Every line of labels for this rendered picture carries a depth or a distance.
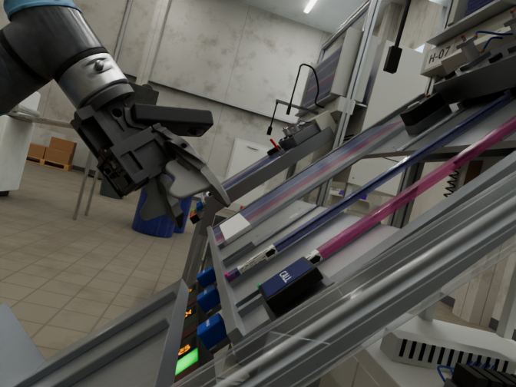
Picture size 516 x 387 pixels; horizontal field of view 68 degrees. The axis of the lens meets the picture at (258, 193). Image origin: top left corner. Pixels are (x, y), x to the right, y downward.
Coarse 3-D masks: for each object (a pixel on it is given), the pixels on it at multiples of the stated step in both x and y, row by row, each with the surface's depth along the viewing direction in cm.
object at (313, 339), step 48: (432, 240) 9; (480, 240) 9; (336, 288) 9; (384, 288) 8; (432, 288) 8; (288, 336) 8; (336, 336) 8; (192, 384) 9; (240, 384) 8; (288, 384) 8
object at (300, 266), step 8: (296, 264) 34; (304, 264) 33; (280, 272) 34; (288, 272) 33; (296, 272) 32; (304, 272) 31; (272, 280) 33; (280, 280) 32; (288, 280) 31; (264, 288) 33; (272, 288) 32; (280, 288) 31
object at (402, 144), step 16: (496, 96) 65; (464, 112) 68; (496, 112) 57; (512, 112) 53; (432, 128) 70; (448, 128) 64; (480, 128) 55; (384, 144) 81; (400, 144) 73; (416, 144) 66; (448, 144) 56; (464, 144) 52; (496, 144) 47; (512, 144) 44; (432, 160) 68
